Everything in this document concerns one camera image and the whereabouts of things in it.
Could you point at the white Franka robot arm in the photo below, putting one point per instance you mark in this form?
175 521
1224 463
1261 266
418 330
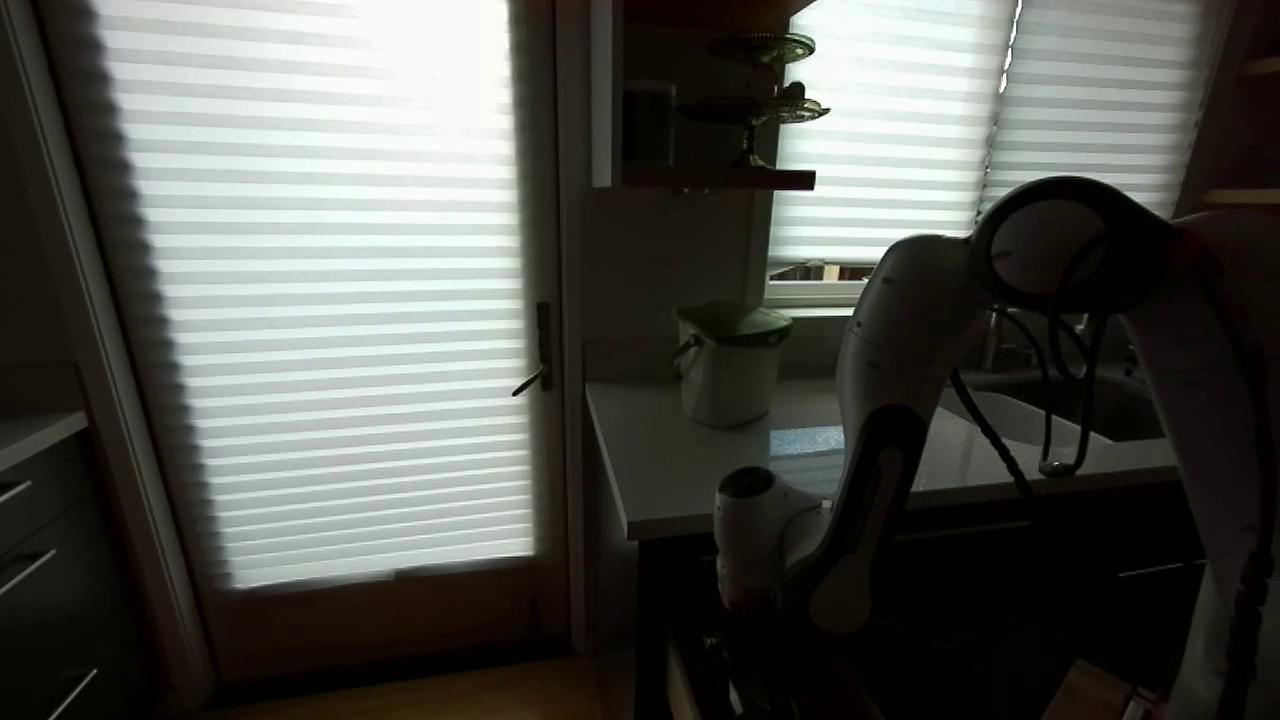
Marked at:
906 334

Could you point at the brown wooden object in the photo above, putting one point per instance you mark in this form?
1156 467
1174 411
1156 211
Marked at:
1092 693

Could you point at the dark blue drawer cabinet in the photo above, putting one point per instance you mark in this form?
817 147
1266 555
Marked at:
52 600

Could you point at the white bin with green lid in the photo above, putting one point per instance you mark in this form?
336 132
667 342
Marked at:
727 382

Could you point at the dark footed dish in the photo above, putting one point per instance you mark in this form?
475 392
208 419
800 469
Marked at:
785 106

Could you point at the door with pleated blind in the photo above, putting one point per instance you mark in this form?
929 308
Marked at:
321 295

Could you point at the glass dish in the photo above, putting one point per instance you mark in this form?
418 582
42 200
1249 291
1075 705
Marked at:
764 45

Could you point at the white pleated window blind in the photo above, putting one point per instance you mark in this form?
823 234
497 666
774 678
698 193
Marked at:
1105 95
893 132

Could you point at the white kitchen sink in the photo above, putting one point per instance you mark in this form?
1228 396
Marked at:
1123 405

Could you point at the kitchen island with white counter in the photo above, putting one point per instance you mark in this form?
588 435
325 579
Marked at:
1064 585

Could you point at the wooden shelf unit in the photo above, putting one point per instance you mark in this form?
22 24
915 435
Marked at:
1245 199

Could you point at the white window frame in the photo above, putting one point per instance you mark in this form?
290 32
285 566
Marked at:
815 285

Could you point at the wooden wall shelf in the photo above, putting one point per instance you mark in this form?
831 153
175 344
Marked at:
721 176

